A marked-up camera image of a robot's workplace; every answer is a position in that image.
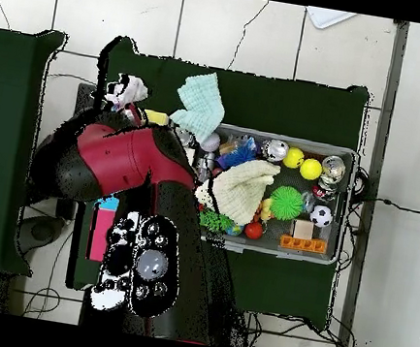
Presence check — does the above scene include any cream muslin cloth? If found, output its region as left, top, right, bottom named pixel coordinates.
left=190, top=149, right=282, bottom=231

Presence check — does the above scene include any mint green muslin cloth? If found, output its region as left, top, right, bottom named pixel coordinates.
left=166, top=66, right=232, bottom=147

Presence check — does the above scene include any wooden box with three holes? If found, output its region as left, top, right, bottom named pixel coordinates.
left=84, top=103, right=172, bottom=269

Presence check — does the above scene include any silver drink can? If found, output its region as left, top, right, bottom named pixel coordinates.
left=318, top=153, right=348, bottom=182
left=259, top=137, right=290, bottom=165

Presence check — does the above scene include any small red ball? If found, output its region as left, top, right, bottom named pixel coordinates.
left=242, top=219, right=266, bottom=241

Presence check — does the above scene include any green spiky rubber ball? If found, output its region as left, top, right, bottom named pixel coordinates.
left=266, top=182, right=307, bottom=224

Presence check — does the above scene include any yellow tennis ball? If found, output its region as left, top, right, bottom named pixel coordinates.
left=298, top=157, right=324, bottom=183

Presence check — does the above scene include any light wooden block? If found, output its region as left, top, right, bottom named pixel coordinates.
left=290, top=218, right=316, bottom=241

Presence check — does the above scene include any small black and white soccer ball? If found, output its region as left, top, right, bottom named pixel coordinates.
left=308, top=204, right=334, bottom=230

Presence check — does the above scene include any black upright panel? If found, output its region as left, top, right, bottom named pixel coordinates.
left=54, top=81, right=98, bottom=222

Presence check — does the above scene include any white sheet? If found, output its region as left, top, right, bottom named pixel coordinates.
left=303, top=5, right=358, bottom=35

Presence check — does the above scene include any silver wire mesh bin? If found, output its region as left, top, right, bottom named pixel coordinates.
left=178, top=118, right=360, bottom=268

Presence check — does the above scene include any black power cable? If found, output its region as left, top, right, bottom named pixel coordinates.
left=349, top=191, right=420, bottom=216

